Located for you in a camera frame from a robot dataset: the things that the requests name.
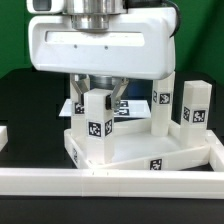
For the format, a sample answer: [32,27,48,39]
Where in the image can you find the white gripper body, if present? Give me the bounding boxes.
[28,7,176,80]

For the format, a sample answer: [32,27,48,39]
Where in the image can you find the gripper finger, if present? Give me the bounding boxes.
[105,77,129,110]
[70,74,90,104]

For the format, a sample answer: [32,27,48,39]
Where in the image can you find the white desk top tray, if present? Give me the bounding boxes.
[64,118,210,171]

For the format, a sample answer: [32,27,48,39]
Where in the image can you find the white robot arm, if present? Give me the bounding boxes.
[26,0,180,109]

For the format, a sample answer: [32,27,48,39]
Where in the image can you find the white U-shaped marker base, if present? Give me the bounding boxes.
[59,99,151,118]

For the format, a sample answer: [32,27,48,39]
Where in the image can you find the white L-shaped obstacle fence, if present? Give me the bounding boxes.
[0,132,224,199]

